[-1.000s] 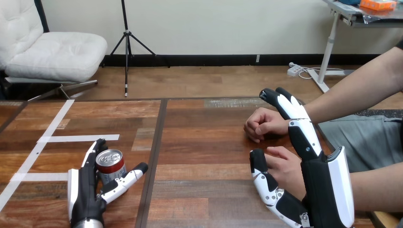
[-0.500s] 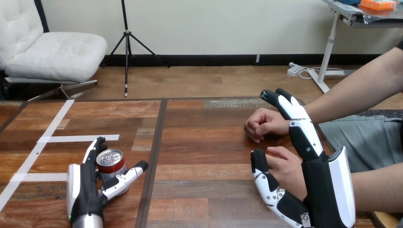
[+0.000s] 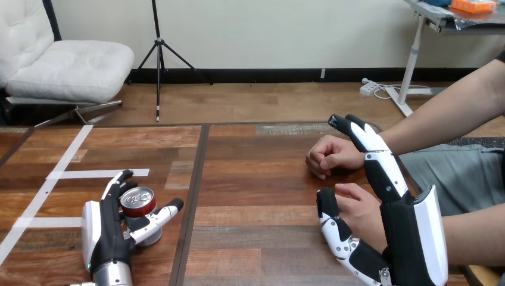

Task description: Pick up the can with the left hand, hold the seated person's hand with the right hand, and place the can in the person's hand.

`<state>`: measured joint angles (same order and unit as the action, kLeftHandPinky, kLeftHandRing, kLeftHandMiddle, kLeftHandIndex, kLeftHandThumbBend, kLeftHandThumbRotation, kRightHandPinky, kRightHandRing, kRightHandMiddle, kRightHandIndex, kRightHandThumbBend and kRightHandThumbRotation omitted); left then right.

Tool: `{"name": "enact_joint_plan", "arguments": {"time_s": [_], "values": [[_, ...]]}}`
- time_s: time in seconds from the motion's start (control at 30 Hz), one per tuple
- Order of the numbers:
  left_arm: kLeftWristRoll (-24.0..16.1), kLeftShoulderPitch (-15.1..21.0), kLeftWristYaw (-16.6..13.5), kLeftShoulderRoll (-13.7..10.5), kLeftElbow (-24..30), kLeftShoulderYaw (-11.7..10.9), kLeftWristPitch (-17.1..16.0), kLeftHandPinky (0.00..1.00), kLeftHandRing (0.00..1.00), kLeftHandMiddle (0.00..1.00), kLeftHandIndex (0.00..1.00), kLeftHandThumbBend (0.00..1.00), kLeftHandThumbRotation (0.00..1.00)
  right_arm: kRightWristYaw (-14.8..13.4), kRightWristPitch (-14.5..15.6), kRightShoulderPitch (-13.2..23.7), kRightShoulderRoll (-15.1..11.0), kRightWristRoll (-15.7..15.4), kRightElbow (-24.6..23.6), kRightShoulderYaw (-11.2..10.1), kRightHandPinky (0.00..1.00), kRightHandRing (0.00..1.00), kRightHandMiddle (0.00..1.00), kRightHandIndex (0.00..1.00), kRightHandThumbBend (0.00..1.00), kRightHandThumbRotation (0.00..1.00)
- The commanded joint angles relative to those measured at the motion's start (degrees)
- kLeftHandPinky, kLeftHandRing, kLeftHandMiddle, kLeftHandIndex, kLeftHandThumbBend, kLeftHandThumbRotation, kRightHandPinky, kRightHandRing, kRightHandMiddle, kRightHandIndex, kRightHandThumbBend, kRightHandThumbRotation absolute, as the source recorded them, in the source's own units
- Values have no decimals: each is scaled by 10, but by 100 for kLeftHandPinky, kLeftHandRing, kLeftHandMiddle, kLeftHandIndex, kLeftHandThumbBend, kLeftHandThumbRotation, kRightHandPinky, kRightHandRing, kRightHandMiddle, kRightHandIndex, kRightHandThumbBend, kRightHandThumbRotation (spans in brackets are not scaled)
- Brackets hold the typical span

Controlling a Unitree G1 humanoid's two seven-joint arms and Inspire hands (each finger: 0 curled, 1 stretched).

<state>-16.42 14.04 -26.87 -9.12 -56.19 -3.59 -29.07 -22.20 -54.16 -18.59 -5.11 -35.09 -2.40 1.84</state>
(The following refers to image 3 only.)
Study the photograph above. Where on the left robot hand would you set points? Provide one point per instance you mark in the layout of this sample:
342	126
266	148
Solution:
108	233

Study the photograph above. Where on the person's hand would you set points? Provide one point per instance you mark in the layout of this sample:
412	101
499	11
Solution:
363	215
335	154

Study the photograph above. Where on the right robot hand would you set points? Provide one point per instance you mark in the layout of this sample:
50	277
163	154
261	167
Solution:
410	244

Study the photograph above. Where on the red and white drink can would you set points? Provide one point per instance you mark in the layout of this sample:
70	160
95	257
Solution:
139	203

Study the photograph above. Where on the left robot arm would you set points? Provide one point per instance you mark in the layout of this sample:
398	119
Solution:
112	276

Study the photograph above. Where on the person's forearm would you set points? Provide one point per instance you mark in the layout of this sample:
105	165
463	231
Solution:
473	237
442	118

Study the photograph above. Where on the person's body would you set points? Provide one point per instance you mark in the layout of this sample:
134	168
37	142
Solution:
457	177

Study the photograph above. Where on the white power strip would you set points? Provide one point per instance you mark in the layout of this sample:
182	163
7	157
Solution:
369	87

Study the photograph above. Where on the white desk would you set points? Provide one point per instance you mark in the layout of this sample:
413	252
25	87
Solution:
410	67

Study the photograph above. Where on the white cushioned chair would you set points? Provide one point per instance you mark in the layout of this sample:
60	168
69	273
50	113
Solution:
67	69

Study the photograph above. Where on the black tripod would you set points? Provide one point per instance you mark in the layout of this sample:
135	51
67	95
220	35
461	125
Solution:
159	59

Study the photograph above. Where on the orange thing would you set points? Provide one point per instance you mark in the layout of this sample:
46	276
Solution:
473	5

